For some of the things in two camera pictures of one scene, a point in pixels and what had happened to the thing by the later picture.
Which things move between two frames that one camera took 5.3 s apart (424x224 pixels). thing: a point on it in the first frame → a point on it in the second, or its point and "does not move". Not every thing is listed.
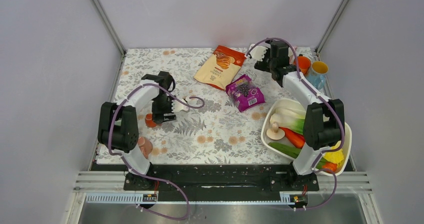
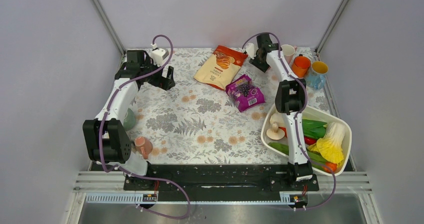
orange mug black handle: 304,64 does not move
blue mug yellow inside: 317,76 does not move
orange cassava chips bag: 222,68 does not move
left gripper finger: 168,116 → 157,80
